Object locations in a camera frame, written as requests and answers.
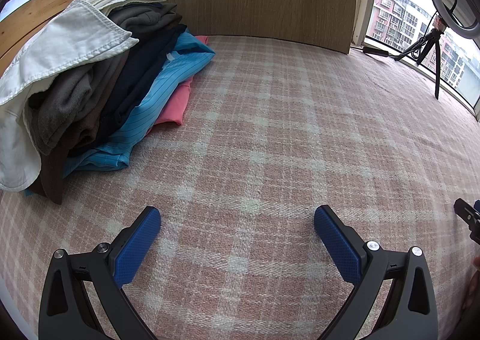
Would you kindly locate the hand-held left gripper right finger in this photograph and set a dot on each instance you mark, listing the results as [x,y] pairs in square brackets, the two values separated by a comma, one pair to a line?
[337,246]

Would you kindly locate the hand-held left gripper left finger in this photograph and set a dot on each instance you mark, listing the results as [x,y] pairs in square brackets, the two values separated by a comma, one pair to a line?
[137,246]

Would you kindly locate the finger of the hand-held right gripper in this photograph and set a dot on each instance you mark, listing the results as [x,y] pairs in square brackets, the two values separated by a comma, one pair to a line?
[467,214]

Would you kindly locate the person's right hand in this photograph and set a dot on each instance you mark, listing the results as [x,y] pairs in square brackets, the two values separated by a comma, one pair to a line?
[470,287]

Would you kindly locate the brown garment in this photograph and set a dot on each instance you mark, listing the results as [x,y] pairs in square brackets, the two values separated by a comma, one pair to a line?
[52,171]

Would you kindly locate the pink plaid blanket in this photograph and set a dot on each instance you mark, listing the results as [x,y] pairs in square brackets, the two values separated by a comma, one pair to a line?
[262,137]

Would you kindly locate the pink garment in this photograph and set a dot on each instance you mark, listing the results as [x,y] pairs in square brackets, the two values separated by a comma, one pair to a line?
[174,104]

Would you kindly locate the grey sweater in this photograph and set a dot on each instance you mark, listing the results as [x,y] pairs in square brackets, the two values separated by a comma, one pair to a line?
[63,100]

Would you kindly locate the blue striped garment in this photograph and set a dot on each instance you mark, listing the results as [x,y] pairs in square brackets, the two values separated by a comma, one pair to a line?
[165,81]

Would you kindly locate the dark navy garment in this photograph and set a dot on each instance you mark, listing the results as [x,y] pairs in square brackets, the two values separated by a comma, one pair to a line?
[142,66]

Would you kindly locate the white garment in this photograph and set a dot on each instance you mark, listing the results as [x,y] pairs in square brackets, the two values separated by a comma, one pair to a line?
[75,36]

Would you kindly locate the pine wood board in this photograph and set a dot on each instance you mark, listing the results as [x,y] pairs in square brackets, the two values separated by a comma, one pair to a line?
[33,10]

